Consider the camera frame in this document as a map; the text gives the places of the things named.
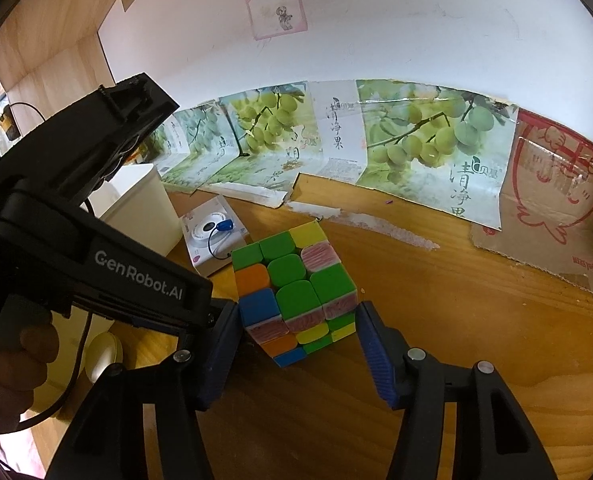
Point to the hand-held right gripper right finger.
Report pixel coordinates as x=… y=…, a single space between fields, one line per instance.
x=376 y=355

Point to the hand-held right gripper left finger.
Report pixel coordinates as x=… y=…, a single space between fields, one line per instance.
x=221 y=355

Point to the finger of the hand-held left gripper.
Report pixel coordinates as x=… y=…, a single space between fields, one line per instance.
x=106 y=130

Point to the multicoloured puzzle cube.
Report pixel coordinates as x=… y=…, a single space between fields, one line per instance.
x=296 y=290

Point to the person's left hand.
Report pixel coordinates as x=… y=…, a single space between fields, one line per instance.
x=6 y=385

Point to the wooden desk hutch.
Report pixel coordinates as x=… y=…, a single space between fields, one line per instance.
x=51 y=60

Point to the yellow black tag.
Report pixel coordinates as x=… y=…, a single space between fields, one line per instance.
x=7 y=125

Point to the pink square sticker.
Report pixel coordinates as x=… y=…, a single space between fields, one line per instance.
x=276 y=7

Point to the grape print cardboard panel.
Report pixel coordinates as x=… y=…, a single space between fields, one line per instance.
x=376 y=145

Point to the brown cardboard with red drawing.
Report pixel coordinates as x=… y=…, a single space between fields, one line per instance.
x=551 y=200

